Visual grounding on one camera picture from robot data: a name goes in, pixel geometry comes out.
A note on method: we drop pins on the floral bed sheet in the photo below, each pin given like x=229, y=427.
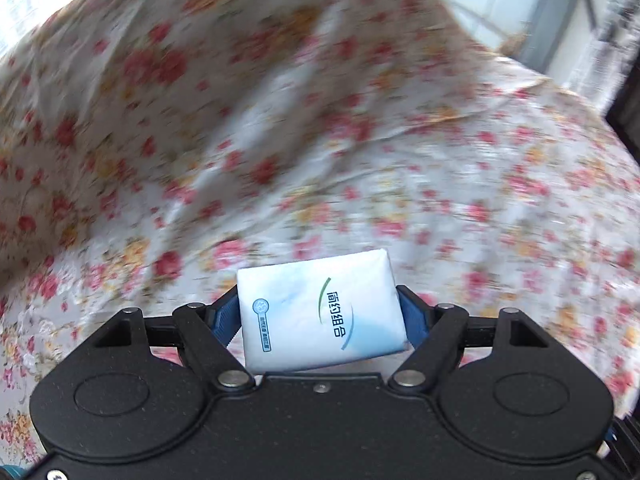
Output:
x=200, y=135

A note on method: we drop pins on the white tissue pack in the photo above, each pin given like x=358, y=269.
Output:
x=310, y=310

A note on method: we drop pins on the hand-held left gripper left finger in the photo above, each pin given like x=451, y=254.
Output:
x=227, y=320

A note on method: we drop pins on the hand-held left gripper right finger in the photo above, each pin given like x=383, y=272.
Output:
x=412, y=315

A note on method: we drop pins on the dark window frame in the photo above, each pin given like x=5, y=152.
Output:
x=550, y=10

